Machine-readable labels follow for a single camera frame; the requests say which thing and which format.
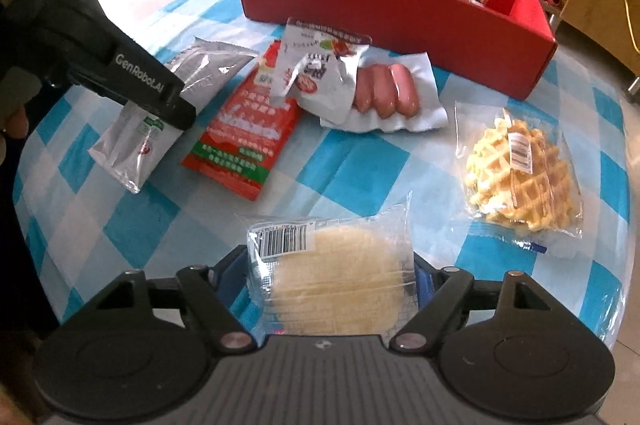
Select red cardboard box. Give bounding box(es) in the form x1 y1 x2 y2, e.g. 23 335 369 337
234 0 558 102

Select long red snack packet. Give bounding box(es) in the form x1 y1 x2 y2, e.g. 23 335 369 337
180 40 303 202

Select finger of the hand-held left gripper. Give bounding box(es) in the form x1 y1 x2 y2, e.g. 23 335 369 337
125 81 197 132

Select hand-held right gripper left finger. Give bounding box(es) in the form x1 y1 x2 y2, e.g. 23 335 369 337
97 250 253 352

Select waffle packet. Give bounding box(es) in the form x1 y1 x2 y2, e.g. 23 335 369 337
454 101 585 258

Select white snack packet red picture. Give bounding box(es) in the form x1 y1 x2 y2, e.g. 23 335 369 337
270 17 373 126

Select person's left hand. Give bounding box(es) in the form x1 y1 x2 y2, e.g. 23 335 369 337
0 67 42 166

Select sausage packet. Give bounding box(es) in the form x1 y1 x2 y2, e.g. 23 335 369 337
319 51 449 134

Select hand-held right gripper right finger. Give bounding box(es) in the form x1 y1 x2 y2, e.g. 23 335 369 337
389 255 543 353

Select silver snack packet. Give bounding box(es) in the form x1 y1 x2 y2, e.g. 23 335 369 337
89 36 260 194

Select blue white checked tablecloth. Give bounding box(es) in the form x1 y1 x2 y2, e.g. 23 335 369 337
12 0 633 356

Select round white cake packet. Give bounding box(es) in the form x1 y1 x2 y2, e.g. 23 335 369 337
234 191 417 337

